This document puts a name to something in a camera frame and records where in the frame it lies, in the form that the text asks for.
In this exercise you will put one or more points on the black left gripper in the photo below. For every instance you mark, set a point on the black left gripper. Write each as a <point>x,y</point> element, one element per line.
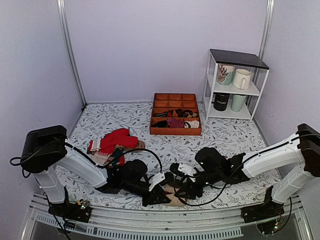
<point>155,195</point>

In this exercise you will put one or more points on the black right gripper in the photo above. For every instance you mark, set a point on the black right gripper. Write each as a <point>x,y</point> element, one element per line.
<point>189,188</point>

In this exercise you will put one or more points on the striped beige knitted sock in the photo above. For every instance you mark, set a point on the striped beige knitted sock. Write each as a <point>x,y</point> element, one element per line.
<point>174,201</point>

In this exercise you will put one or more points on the orange wooden divider box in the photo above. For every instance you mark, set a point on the orange wooden divider box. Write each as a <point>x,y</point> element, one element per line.
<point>167,101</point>

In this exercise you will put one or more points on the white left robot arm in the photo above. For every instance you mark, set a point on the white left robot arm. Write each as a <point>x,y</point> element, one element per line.
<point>47,147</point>

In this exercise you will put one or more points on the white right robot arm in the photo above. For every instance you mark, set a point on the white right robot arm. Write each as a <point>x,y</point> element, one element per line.
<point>301,148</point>

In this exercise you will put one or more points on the white brown socks in box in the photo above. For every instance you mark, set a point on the white brown socks in box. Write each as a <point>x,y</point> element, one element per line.
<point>193,124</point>

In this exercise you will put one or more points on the purple socks in box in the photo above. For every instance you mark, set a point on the purple socks in box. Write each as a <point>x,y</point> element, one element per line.
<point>176,123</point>

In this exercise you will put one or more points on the black striped socks in box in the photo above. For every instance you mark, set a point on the black striped socks in box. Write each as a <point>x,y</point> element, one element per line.
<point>159,120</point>

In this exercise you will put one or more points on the dark brown socks in box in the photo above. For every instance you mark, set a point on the dark brown socks in box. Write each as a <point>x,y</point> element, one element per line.
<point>182,113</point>

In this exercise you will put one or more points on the floral patterned table cloth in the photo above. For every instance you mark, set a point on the floral patterned table cloth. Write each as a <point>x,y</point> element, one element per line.
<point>228,136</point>

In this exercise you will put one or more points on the brown sock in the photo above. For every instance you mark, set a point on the brown sock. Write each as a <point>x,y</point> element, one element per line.
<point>136,149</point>

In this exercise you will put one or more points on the red sock pile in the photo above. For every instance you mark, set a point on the red sock pile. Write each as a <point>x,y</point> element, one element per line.
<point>102,149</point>

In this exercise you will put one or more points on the black tumbler cup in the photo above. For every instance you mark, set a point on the black tumbler cup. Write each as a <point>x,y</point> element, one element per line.
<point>221,101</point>

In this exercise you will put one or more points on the pale green tumbler cup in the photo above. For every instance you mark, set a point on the pale green tumbler cup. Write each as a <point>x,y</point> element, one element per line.
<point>237,103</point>

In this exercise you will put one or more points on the white shelf black top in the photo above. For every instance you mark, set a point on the white shelf black top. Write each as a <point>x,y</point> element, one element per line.
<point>251,62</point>

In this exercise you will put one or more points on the floral patterned mug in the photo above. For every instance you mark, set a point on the floral patterned mug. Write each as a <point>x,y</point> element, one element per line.
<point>225,74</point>

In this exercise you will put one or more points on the white ceramic mug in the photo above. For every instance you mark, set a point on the white ceramic mug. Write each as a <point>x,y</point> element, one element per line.
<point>242,78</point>

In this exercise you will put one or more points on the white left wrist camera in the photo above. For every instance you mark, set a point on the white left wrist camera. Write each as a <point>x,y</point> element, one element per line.
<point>155,180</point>

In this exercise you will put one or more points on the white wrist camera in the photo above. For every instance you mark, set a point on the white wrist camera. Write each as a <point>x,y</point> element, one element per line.
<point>155,180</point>
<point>188,171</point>

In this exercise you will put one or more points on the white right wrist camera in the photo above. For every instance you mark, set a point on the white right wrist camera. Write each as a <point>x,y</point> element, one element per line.
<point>188,171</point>

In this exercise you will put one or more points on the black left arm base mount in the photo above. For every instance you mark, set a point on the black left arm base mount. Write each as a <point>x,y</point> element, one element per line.
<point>79,211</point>

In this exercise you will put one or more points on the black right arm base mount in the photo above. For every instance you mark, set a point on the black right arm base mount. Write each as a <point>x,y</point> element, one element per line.
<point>265,210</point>

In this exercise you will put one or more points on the right aluminium corner post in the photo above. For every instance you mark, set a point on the right aluminium corner post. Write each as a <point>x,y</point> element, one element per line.
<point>270,4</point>

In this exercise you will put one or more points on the aluminium corner post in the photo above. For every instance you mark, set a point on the aluminium corner post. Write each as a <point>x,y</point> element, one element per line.
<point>62,13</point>
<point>270,4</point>

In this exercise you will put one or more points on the left aluminium corner post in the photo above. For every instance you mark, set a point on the left aluminium corner post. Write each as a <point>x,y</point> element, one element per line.
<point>62,13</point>

